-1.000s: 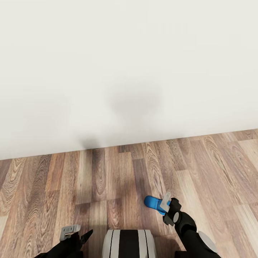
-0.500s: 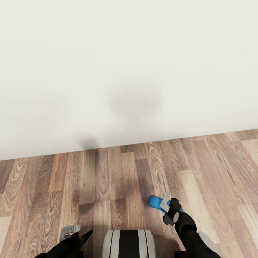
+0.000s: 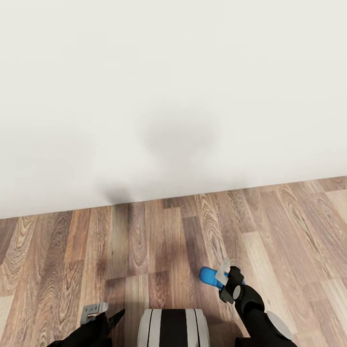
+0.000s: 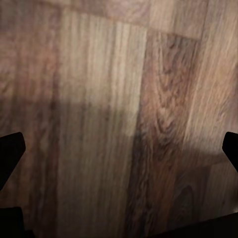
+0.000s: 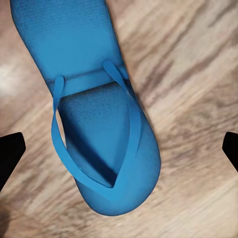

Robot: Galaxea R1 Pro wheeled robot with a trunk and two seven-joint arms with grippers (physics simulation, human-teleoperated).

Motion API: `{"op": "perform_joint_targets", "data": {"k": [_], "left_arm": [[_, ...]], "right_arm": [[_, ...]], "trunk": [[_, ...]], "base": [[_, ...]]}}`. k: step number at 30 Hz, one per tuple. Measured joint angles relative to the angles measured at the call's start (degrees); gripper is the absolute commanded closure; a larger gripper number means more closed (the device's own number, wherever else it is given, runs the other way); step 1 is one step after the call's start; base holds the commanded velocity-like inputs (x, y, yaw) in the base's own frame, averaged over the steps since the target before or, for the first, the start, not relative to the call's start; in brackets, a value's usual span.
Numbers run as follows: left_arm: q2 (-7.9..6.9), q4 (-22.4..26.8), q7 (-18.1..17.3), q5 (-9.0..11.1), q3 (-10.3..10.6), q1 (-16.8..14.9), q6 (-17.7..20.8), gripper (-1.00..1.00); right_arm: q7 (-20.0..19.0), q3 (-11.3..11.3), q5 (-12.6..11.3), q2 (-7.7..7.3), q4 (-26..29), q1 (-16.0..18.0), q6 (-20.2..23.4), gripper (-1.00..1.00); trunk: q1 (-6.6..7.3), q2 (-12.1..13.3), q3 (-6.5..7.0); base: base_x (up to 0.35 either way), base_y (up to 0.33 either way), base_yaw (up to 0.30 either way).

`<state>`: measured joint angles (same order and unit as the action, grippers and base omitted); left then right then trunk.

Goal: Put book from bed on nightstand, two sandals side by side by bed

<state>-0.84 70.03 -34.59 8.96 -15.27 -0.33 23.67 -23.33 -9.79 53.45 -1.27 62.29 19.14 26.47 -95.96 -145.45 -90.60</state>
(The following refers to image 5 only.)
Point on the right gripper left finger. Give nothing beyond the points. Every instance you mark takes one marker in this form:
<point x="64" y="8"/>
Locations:
<point x="12" y="148"/>

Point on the sandal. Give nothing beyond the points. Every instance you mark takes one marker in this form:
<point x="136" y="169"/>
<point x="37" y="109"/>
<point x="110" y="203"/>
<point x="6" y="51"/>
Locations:
<point x="110" y="148"/>

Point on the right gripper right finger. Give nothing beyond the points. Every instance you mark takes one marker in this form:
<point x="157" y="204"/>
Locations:
<point x="230" y="148"/>

